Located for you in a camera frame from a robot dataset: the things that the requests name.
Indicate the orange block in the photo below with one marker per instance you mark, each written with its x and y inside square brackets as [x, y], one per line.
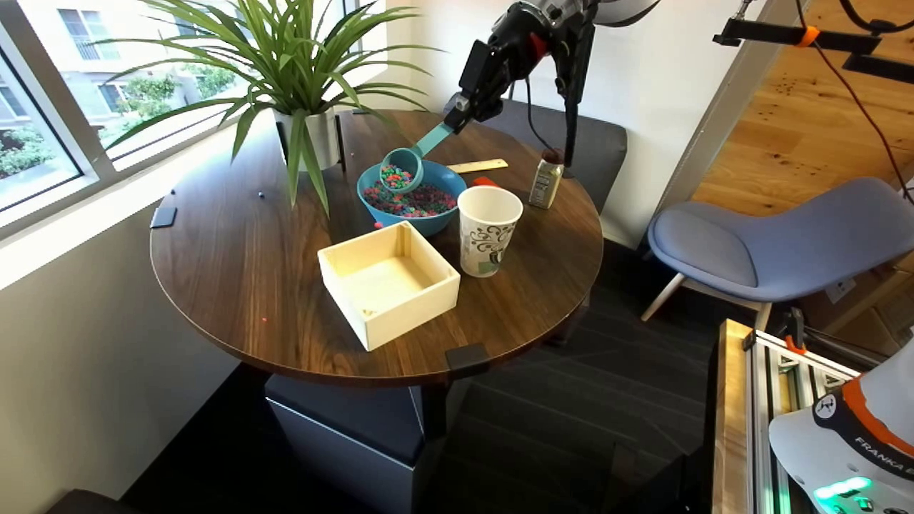
[484, 180]

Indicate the blue bowl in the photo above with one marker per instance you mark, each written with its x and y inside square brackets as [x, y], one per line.
[418, 227]

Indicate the teal measuring spoon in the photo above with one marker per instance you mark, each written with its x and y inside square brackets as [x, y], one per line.
[399, 175]

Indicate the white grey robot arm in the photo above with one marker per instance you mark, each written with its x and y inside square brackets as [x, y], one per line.
[581, 16]

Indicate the pale wooden ruler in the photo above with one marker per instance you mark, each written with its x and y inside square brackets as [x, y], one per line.
[481, 167]

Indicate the black overhead camera rig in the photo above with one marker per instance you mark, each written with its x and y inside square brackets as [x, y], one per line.
[808, 39]

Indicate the white plant pot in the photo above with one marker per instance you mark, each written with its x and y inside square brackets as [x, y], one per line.
[317, 139]

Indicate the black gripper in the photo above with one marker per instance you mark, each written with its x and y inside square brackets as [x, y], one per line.
[499, 60]

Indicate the black tape patch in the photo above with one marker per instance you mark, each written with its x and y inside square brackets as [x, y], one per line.
[465, 359]
[164, 212]

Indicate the aluminium rail wooden cart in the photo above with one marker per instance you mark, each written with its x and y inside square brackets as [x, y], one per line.
[742, 430]

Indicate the colourful cereal heap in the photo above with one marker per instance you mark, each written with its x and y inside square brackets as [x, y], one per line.
[431, 205]

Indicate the small scooped cereal portion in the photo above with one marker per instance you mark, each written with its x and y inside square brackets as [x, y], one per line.
[397, 177]

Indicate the light blue chair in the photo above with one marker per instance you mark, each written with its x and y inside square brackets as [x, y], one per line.
[781, 239]

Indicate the white printed paper cup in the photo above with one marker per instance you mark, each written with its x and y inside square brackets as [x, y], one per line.
[488, 245]

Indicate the square pale wooden box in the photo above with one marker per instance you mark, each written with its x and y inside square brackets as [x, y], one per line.
[385, 287]

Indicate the spice jar with brown lid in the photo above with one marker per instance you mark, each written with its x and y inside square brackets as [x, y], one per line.
[544, 187]

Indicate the green spiky plant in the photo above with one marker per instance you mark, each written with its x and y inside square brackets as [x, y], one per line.
[285, 57]

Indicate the white orange robot base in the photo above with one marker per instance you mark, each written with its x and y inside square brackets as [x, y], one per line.
[856, 430]

